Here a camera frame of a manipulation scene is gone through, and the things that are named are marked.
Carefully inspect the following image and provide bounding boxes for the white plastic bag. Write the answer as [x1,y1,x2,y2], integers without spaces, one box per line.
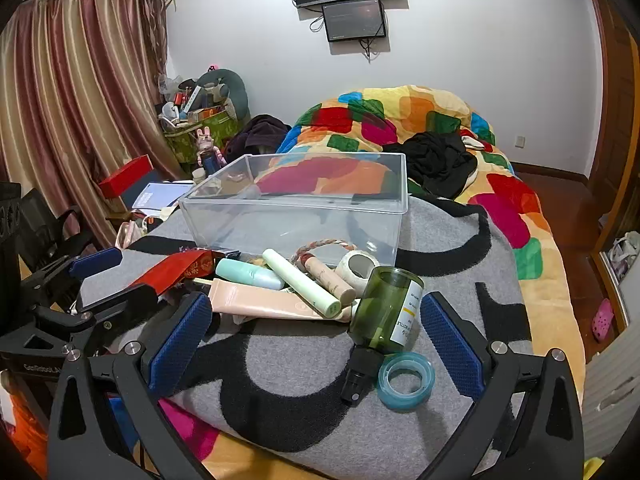
[602,232,640,281]

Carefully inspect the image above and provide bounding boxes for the colourful patchwork quilt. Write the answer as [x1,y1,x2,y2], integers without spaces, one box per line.
[160,85,588,480]

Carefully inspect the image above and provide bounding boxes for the white suitcase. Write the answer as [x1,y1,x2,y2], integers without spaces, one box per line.
[582,330,640,461]

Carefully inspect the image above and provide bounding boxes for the dark purple clothes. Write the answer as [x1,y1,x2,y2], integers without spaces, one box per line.
[222,114,292,161]

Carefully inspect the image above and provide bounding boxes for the light green tube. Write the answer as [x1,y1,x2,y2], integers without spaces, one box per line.
[262,248,342,319]

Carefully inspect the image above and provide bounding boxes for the grey neck pillow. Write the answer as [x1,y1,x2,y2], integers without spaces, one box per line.
[196,68,251,126]

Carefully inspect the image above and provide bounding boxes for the teal tape roll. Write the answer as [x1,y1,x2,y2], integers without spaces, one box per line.
[377,351,436,412]

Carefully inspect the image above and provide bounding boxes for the red box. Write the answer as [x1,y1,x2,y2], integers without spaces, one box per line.
[98,155,153,198]

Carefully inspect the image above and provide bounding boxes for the beige cosmetic tube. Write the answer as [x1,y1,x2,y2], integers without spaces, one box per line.
[207,277,361,323]

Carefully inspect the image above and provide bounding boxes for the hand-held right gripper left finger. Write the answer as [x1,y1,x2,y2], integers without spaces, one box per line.
[47,292,216,480]

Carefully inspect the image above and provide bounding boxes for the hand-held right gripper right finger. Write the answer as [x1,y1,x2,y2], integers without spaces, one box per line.
[415,292,586,480]

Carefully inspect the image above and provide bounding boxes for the braided rope ring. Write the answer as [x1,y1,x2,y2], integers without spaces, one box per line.
[290,238,358,266]

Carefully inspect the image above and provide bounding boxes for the striped curtain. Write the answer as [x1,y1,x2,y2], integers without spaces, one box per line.
[0,0,171,261]

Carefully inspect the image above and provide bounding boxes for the green glass spray bottle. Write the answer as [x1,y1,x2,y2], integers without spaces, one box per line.
[341,266,425,406]

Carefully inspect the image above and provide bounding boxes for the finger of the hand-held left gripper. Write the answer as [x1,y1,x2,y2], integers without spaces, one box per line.
[20,247,123,306]
[30,282,162,348]

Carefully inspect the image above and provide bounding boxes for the pink bunny toy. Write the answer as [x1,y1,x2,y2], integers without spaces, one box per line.
[195,127,223,171]

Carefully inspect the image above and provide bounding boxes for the tan cosmetic stick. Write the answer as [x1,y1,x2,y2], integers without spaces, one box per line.
[299,254,357,306]

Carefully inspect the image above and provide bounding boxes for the wooden bookshelf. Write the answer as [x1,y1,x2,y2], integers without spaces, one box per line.
[585,0,640,336]

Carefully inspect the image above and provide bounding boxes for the mint green bottle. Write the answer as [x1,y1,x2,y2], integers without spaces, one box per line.
[215,257,286,291]

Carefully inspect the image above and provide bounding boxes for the clear plastic box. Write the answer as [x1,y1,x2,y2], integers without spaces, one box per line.
[177,152,410,268]

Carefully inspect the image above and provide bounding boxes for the small black monitor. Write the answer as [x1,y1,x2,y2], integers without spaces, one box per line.
[321,0,387,43]

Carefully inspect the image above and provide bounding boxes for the black garment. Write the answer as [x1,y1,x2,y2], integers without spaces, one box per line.
[382,131,481,198]

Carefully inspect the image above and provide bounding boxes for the blue white booklet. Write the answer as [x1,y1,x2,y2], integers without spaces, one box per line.
[131,181,196,211]

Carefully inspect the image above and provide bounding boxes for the pink slipper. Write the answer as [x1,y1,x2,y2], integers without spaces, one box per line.
[591,298,615,343]

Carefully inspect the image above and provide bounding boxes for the white tape roll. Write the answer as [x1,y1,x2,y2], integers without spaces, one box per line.
[334,251,382,291]

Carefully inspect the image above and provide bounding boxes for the black chair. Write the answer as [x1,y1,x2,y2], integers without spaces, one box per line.
[15,187,101,271]

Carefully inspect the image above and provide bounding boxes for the grey black patterned blanket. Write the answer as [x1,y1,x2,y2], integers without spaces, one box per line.
[77,195,533,471]

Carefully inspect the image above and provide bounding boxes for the red packet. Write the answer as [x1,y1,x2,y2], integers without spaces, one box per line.
[127,251,218,296]

